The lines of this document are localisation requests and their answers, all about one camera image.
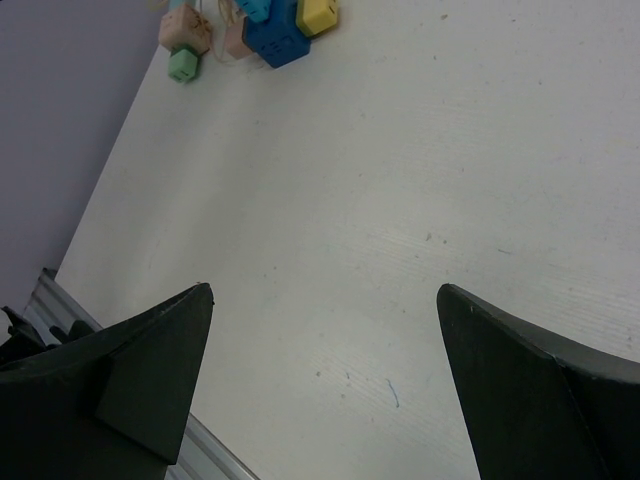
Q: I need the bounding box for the aluminium table front rail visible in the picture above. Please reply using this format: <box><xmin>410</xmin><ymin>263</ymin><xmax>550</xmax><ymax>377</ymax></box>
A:
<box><xmin>24</xmin><ymin>269</ymin><xmax>256</xmax><ymax>480</ymax></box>

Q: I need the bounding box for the green plug adapter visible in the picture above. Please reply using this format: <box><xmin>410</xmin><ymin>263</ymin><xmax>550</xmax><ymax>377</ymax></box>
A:
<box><xmin>168</xmin><ymin>44</ymin><xmax>201</xmax><ymax>83</ymax></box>

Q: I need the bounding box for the pink brown plug adapter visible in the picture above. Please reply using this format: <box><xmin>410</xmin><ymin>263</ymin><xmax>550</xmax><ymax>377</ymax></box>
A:
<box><xmin>224</xmin><ymin>18</ymin><xmax>253</xmax><ymax>60</ymax></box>

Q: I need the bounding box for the pink cube socket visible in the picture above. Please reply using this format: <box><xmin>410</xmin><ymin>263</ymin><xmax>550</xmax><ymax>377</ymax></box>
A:
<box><xmin>158</xmin><ymin>3</ymin><xmax>213</xmax><ymax>55</ymax></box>

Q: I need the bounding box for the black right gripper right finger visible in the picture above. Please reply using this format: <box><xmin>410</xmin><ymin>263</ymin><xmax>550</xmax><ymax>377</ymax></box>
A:
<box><xmin>437</xmin><ymin>284</ymin><xmax>639</xmax><ymax>479</ymax></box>

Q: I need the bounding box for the dark blue cube socket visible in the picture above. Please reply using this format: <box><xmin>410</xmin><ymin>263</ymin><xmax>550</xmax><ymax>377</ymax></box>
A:
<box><xmin>244</xmin><ymin>17</ymin><xmax>311</xmax><ymax>69</ymax></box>

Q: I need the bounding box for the yellow olive plug adapter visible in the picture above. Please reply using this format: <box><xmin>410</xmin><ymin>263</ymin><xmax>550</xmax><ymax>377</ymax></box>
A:
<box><xmin>296</xmin><ymin>0</ymin><xmax>339</xmax><ymax>38</ymax></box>

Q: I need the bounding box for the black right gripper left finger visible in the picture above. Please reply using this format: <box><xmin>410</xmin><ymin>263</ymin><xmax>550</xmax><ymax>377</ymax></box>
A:
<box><xmin>1</xmin><ymin>283</ymin><xmax>214</xmax><ymax>479</ymax></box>

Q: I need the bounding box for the bright blue plug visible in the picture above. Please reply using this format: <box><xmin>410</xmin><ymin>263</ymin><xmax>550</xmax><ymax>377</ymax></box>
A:
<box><xmin>236</xmin><ymin>0</ymin><xmax>271</xmax><ymax>23</ymax></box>

